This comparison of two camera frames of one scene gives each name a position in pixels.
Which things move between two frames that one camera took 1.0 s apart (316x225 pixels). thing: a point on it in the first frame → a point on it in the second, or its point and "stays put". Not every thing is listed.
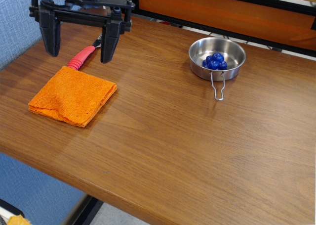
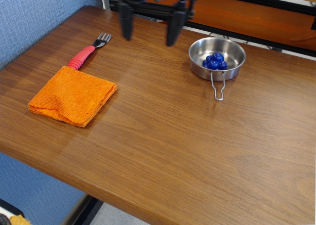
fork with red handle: x=76 y=62 stays put
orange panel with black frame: x=284 y=16 stays put
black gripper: x=50 y=4 → x=127 y=0
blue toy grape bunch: x=215 y=62 stays put
